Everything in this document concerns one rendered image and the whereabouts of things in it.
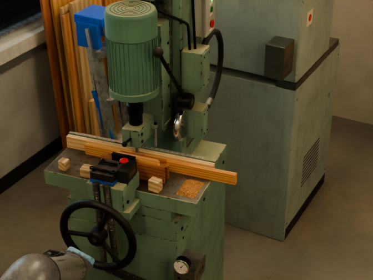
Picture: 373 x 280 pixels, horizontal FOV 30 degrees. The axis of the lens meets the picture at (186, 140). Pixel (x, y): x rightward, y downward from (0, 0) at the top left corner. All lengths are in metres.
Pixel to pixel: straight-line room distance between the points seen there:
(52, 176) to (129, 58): 0.57
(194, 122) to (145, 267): 0.57
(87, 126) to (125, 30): 1.88
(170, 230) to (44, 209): 1.58
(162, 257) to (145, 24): 0.86
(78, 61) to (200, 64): 1.52
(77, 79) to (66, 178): 1.48
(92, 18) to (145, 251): 1.18
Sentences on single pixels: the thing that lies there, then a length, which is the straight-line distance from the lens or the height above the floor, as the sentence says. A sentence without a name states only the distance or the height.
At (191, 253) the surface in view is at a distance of 2.62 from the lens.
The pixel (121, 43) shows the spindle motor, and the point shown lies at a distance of 2.30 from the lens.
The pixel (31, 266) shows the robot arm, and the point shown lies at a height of 1.29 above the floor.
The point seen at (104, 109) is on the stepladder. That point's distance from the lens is 3.41.
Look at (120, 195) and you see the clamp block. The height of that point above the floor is 0.94.
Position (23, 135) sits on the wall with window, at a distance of 4.18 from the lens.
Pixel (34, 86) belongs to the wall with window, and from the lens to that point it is 4.16.
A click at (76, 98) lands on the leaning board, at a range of 4.01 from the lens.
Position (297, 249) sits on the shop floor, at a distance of 3.65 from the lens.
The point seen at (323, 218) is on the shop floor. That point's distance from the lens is 3.88.
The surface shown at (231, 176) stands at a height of 0.93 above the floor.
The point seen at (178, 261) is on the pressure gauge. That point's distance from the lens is 2.49.
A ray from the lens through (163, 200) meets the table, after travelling 2.43.
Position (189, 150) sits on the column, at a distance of 2.81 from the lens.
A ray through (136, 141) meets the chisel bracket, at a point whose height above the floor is 1.03.
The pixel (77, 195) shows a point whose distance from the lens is 2.60.
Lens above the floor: 2.30
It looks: 31 degrees down
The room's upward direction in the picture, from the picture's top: straight up
